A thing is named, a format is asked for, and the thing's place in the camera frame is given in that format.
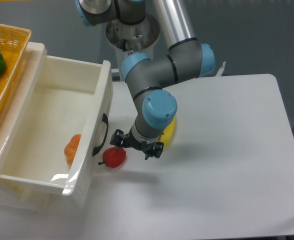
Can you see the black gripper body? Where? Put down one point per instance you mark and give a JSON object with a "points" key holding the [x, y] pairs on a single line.
{"points": [[130, 141]]}

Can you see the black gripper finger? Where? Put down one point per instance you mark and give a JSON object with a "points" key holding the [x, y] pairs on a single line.
{"points": [[154, 150], [117, 139]]}

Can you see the white top drawer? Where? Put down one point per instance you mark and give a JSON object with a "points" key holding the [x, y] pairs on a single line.
{"points": [[70, 97]]}

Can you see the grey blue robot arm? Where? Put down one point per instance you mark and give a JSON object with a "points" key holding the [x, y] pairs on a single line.
{"points": [[158, 53]]}

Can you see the white drawer cabinet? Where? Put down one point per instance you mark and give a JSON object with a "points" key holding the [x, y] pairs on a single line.
{"points": [[13, 195]]}

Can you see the yellow toy banana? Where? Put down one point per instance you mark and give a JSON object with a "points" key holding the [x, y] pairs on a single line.
{"points": [[168, 133]]}

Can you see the red toy pepper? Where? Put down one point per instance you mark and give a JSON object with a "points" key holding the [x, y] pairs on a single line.
{"points": [[113, 157]]}

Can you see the orange toy pepper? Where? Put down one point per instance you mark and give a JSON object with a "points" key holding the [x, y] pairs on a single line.
{"points": [[71, 148]]}

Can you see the yellow woven basket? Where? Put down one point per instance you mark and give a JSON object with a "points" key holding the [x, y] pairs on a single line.
{"points": [[13, 42]]}

